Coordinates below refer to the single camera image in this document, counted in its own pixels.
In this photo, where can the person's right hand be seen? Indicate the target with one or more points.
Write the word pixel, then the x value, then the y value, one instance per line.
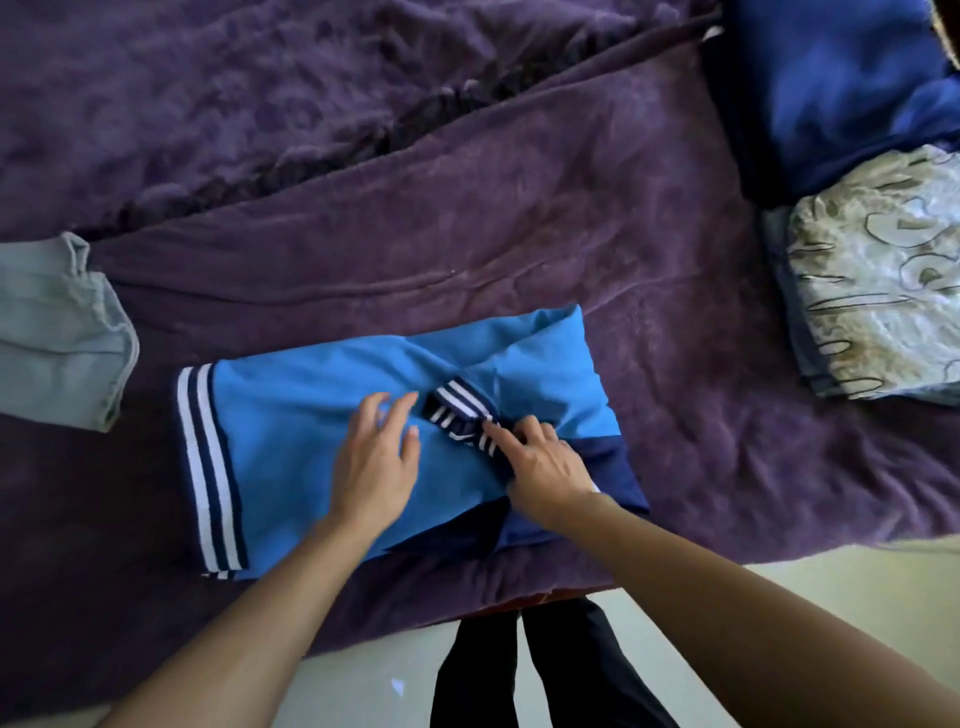
pixel 547 476

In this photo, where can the person's left hand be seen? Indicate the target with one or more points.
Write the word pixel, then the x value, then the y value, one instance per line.
pixel 371 472

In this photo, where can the person's left thumb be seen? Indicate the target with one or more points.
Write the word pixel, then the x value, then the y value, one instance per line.
pixel 411 448

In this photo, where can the person's right thumb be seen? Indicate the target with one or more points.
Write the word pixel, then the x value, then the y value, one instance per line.
pixel 502 446

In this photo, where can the blue jacket with striped trim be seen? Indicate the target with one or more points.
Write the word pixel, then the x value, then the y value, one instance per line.
pixel 292 450

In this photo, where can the person's right forearm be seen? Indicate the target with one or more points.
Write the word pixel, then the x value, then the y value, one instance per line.
pixel 750 622

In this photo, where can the person's left forearm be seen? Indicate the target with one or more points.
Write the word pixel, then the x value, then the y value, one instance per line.
pixel 247 637

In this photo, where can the person's black trousers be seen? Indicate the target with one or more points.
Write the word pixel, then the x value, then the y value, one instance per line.
pixel 570 675

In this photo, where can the small white floor scrap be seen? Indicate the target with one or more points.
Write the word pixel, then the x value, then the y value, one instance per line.
pixel 397 687

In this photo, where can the purple bed sheet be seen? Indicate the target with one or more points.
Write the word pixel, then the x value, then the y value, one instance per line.
pixel 600 225

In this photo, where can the grey-blue denim garment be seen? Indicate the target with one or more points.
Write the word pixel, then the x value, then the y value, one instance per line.
pixel 56 337

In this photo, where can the fluffy purple blanket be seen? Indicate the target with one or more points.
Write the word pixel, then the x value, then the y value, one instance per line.
pixel 225 97

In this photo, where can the grey patterned pillow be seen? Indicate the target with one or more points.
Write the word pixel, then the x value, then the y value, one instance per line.
pixel 877 277

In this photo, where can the dark blue cloth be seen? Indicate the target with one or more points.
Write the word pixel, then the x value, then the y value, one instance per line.
pixel 832 82

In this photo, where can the red-brown bed frame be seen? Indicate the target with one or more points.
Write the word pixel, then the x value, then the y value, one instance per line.
pixel 540 598

